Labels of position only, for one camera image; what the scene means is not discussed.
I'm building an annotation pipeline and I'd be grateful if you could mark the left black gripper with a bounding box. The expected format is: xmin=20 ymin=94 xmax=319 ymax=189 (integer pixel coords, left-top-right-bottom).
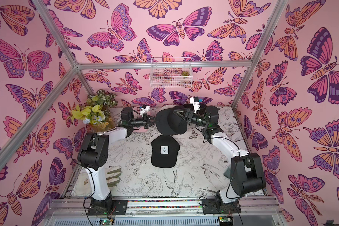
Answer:
xmin=130 ymin=116 xmax=159 ymax=131

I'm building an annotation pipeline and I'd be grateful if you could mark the black cap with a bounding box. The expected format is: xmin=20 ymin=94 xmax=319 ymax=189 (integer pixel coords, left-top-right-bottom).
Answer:
xmin=156 ymin=106 xmax=187 ymax=135
xmin=151 ymin=135 xmax=180 ymax=168

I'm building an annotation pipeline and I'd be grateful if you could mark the white Colorado cap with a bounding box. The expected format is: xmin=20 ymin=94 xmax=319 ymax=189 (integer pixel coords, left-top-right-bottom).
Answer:
xmin=159 ymin=105 xmax=176 ymax=111

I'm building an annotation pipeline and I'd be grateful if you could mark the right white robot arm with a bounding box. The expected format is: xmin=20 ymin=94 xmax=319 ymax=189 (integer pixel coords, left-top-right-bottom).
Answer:
xmin=170 ymin=106 xmax=266 ymax=204

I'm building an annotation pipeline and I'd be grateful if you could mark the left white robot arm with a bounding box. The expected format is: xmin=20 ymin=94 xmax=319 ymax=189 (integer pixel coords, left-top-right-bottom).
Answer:
xmin=78 ymin=105 xmax=156 ymax=201

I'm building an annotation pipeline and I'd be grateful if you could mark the amber vase with flowers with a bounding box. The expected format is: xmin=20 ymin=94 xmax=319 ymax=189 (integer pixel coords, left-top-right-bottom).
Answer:
xmin=71 ymin=89 xmax=118 ymax=133

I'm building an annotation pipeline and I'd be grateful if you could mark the small green succulent plant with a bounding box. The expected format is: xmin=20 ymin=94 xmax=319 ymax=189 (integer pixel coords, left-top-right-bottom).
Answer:
xmin=181 ymin=71 xmax=190 ymax=77

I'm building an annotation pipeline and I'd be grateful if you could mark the green dustpan brush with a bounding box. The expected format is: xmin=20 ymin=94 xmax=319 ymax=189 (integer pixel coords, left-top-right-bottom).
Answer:
xmin=223 ymin=167 xmax=233 ymax=180

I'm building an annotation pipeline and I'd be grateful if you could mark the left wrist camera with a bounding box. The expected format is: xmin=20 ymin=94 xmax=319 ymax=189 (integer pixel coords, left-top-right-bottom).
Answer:
xmin=139 ymin=105 xmax=150 ymax=116

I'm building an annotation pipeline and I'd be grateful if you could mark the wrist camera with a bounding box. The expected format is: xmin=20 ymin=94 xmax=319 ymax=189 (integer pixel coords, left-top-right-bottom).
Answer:
xmin=139 ymin=105 xmax=150 ymax=116
xmin=190 ymin=97 xmax=201 ymax=114

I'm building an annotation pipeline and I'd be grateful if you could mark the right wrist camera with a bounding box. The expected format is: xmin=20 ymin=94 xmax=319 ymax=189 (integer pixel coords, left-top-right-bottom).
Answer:
xmin=190 ymin=97 xmax=201 ymax=114

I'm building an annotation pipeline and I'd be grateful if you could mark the white wire basket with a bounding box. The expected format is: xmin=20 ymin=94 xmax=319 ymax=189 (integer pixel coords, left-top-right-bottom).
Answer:
xmin=148 ymin=56 xmax=193 ymax=89

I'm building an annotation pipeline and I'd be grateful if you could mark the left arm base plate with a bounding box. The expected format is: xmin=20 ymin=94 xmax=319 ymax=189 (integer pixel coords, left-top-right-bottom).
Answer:
xmin=88 ymin=195 xmax=128 ymax=216

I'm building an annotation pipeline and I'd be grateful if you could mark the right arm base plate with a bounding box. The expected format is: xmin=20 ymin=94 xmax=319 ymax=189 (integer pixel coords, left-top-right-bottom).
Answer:
xmin=198 ymin=196 xmax=242 ymax=215

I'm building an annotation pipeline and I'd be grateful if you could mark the aluminium front rail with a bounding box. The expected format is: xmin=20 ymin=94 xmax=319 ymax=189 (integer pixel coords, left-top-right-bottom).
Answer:
xmin=45 ymin=197 xmax=280 ymax=218

